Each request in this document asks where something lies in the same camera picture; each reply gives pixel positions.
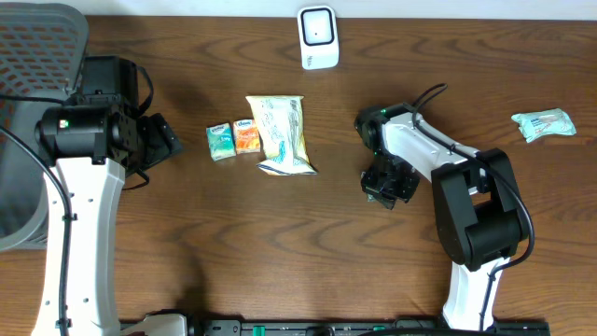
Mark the mint green wipes pack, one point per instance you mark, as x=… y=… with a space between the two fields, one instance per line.
x=534 y=125

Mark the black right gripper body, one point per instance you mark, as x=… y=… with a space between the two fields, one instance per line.
x=386 y=173

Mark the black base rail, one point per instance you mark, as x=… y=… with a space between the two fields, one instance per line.
x=326 y=328

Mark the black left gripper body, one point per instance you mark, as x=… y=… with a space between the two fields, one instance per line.
x=159 y=138

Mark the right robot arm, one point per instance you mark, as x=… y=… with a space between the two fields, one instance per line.
x=480 y=218

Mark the dark grey plastic basket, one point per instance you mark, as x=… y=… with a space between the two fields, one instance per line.
x=42 y=50

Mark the white barcode scanner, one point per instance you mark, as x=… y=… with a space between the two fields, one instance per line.
x=318 y=37

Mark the orange small packet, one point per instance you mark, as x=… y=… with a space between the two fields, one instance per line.
x=246 y=136

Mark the cream snack bag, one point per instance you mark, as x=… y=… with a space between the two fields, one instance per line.
x=280 y=125

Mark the teal tissue box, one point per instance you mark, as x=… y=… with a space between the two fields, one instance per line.
x=220 y=142

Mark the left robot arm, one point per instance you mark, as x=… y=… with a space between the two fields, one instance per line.
x=90 y=145

